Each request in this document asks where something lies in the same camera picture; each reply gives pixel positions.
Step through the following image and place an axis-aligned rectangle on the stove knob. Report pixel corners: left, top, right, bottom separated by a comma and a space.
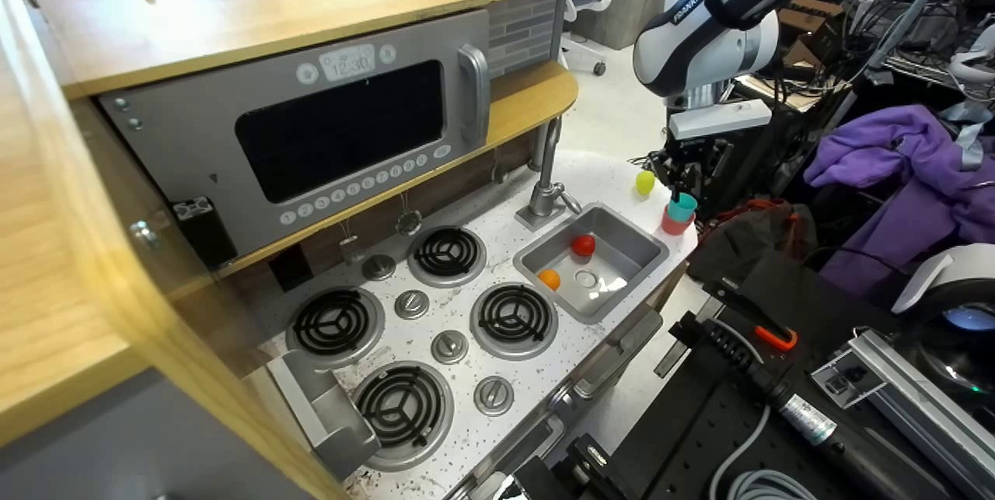
473, 376, 515, 418
430, 329, 470, 365
361, 253, 397, 282
393, 289, 431, 321

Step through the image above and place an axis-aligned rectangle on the oven door handle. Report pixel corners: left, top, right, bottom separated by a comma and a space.
572, 310, 665, 400

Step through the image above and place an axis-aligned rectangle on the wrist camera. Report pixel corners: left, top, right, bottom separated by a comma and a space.
669, 99, 773, 142

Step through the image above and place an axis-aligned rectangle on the blue cup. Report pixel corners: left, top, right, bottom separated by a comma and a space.
667, 192, 699, 224

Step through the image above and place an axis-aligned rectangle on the microwave door handle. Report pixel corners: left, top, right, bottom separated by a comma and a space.
456, 43, 492, 149

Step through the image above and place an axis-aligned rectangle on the grey plastic toy holder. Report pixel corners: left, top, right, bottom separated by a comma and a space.
267, 350, 382, 481

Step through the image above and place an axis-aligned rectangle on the orange cup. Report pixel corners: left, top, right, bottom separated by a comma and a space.
661, 205, 695, 237

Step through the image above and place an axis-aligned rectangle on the black bag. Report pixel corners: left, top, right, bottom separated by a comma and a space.
687, 200, 819, 285

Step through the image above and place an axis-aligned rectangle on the microwave door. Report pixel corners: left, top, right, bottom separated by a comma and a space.
97, 9, 493, 260

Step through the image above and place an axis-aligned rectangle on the aluminium rail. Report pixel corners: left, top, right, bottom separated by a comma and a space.
810, 328, 995, 498

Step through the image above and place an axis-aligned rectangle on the black mounting bracket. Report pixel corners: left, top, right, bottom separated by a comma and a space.
170, 196, 239, 271

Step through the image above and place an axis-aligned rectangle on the purple cloth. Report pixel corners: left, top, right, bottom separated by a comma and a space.
804, 103, 995, 292

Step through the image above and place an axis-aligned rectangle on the hanging metal utensil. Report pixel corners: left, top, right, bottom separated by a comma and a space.
337, 220, 367, 266
395, 193, 424, 238

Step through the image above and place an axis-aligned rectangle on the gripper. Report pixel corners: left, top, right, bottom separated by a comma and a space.
649, 135, 736, 204

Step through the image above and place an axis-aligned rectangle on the cardboard box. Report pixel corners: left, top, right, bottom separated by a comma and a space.
777, 0, 845, 67

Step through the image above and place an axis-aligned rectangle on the toy kitchen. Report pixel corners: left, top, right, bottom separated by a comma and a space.
0, 0, 700, 500

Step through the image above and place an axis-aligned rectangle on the coil of grey cable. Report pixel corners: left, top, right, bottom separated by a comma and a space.
707, 403, 819, 500

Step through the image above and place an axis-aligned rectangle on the burner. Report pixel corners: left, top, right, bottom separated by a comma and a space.
470, 281, 560, 362
285, 285, 386, 369
347, 361, 456, 474
406, 225, 488, 289

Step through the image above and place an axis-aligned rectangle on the black clamp with orange grip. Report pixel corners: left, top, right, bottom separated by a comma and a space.
703, 278, 800, 352

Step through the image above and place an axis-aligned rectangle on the tap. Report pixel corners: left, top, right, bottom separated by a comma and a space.
515, 117, 583, 233

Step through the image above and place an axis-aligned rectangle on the black cylindrical tool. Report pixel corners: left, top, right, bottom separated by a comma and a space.
669, 311, 961, 500

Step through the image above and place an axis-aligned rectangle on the sink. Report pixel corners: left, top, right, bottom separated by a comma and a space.
512, 202, 671, 326

